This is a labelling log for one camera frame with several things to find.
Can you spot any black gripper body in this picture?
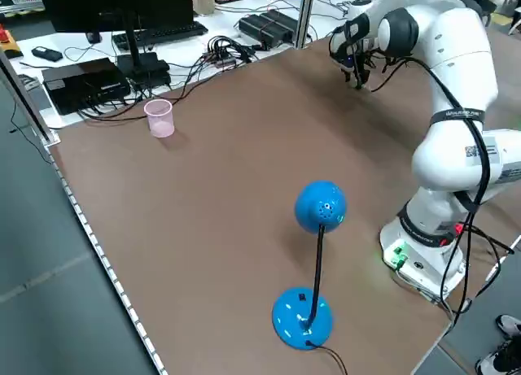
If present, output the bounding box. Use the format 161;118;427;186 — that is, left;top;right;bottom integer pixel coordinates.
336;45;374;78

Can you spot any black finned power supply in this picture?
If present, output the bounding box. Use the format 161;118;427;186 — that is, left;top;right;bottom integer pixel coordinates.
258;8;301;42
239;13;286;50

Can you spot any blue desk lamp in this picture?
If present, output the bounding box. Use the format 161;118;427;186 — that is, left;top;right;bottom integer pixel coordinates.
271;180;348;351

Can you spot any brown cardboard box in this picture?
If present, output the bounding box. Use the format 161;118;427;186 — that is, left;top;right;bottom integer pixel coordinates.
190;0;216;17

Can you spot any black keyboard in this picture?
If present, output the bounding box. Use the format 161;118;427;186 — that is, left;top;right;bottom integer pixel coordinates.
112;20;209;50

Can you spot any pink translucent plastic cup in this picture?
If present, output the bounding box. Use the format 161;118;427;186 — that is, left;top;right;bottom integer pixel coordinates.
143;99;176;139

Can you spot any black computer monitor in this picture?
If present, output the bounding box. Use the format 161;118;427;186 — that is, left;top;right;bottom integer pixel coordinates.
35;0;195;78

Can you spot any black electronics box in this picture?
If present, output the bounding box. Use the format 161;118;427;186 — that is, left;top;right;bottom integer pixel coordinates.
42;57;132;116

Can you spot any person's shoe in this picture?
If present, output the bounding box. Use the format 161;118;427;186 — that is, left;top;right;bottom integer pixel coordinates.
495;313;521;338
475;338;521;375

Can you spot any small black handheld device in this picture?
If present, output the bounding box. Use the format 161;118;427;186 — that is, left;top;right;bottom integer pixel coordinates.
31;46;63;63

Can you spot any red emergency stop button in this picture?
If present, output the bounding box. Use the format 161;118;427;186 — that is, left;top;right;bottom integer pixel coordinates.
0;23;24;59

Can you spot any silver aluminium frame post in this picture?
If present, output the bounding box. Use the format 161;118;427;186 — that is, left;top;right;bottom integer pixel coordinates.
293;0;317;50

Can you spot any cable hub with plugs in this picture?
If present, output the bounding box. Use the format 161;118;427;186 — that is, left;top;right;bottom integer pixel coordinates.
201;35;261;69

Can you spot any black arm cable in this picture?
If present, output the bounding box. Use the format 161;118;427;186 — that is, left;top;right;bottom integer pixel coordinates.
331;23;516;325

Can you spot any black lamp power cable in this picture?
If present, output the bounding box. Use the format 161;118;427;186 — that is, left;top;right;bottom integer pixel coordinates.
305;340;349;375

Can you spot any silver aluminium frame rail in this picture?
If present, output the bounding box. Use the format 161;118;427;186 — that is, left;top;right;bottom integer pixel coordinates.
0;49;61;147

